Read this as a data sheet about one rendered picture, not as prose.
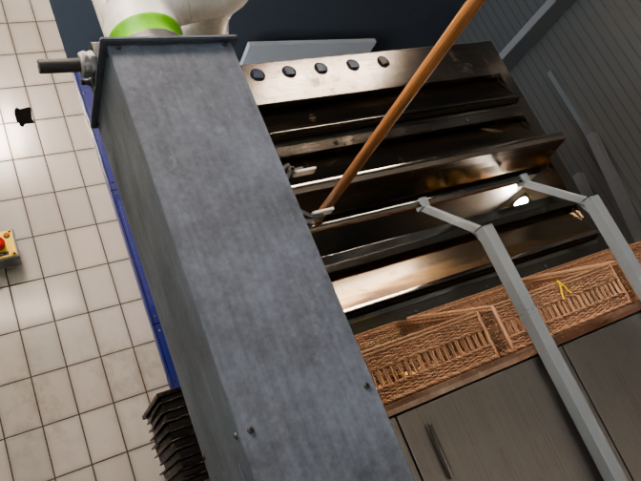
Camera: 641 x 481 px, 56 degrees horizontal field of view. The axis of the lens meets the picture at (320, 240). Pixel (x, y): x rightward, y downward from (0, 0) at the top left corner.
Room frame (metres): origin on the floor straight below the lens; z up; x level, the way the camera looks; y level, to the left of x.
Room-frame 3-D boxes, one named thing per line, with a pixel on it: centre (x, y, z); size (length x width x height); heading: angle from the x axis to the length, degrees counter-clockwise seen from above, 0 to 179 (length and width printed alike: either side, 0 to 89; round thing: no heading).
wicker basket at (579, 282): (2.17, -0.53, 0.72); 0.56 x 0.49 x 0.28; 118
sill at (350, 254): (2.42, -0.37, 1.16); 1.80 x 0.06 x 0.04; 117
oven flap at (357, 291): (2.39, -0.38, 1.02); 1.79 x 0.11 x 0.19; 117
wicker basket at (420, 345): (1.89, 0.00, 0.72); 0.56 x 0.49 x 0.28; 117
